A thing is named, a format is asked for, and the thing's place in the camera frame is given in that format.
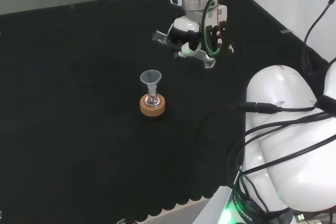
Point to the clear round-bottom flask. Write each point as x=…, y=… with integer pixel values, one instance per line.
x=152, y=100

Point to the black table cloth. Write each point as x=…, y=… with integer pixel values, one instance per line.
x=110, y=103

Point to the clear glass graduated cylinder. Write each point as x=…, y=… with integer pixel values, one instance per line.
x=207, y=59

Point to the clear plastic funnel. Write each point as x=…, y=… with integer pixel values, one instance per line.
x=150, y=78

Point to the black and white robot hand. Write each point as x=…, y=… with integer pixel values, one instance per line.
x=185, y=28

